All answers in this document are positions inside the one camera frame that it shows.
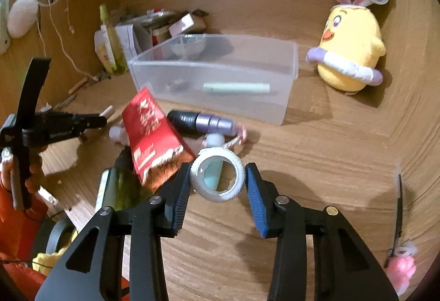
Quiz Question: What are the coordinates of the person's left forearm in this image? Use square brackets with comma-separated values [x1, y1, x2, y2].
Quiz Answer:
[0, 184, 47, 293]

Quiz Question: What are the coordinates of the pink white braided cord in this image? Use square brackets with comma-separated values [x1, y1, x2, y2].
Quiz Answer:
[223, 125, 248, 150]

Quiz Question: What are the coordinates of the yellow chick plush toy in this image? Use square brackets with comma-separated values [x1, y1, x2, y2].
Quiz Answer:
[306, 0, 389, 95]

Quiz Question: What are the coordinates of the pale blue small bottle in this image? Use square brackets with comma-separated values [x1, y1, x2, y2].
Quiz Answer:
[203, 133, 226, 150]

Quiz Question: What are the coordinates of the pale green hanging toy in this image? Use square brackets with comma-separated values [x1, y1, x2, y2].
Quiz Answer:
[0, 0, 11, 54]

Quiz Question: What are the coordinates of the yellow-green bottle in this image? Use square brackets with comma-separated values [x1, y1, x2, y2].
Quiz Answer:
[99, 4, 128, 76]

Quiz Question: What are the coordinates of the mint green tube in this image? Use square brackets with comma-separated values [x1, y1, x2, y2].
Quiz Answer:
[202, 82, 271, 94]

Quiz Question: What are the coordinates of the white yellow snack packet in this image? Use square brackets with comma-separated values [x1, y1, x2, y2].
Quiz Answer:
[94, 29, 116, 73]

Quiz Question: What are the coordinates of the clear plastic storage box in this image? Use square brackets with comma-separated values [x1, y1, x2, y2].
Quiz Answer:
[127, 33, 299, 126]

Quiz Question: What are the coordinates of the dark tape roll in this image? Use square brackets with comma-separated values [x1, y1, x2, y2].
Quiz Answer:
[46, 218, 78, 253]

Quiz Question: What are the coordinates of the red printed packet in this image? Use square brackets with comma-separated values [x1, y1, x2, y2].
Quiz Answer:
[122, 88, 195, 193]

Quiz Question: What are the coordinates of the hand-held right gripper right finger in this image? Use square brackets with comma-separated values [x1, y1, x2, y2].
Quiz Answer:
[245, 162, 401, 301]

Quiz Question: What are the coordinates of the wooden pencil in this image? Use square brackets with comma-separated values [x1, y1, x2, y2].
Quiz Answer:
[68, 77, 88, 94]

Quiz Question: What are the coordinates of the pink paw toy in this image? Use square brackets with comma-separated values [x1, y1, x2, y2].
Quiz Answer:
[384, 241, 417, 295]

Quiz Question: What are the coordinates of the white ribbed ring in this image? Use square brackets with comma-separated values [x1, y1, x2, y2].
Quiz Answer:
[190, 147, 245, 203]

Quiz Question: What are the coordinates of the small pink white box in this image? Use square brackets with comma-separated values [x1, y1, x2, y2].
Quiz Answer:
[168, 13, 207, 35]

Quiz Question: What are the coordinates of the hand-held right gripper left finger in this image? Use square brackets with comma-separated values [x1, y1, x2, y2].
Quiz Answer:
[34, 162, 192, 301]

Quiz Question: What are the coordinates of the person's left hand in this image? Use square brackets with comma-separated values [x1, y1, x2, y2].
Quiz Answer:
[0, 146, 45, 196]

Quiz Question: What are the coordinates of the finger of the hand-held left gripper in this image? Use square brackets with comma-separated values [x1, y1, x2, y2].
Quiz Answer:
[72, 113, 108, 131]

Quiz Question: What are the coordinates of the black and purple bottle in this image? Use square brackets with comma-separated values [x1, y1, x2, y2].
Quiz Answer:
[167, 109, 238, 136]

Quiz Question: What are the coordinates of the white hanging string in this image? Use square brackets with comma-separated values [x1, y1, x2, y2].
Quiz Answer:
[34, 0, 100, 81]

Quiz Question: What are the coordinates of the small lilac bottle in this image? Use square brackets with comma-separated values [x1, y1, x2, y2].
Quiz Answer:
[109, 125, 129, 145]

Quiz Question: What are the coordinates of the thin black stick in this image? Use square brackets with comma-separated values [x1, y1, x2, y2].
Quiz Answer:
[394, 174, 404, 250]

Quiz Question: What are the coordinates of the white fluffy pompom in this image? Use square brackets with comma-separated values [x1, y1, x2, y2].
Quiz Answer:
[7, 0, 39, 38]

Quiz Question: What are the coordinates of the yellow cloth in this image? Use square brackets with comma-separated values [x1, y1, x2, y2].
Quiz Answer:
[32, 229, 79, 276]

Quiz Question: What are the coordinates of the green translucent bottle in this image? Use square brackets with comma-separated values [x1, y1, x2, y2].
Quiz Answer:
[103, 146, 152, 212]

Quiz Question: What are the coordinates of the grey bowl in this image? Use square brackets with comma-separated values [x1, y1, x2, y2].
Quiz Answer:
[172, 36, 207, 57]

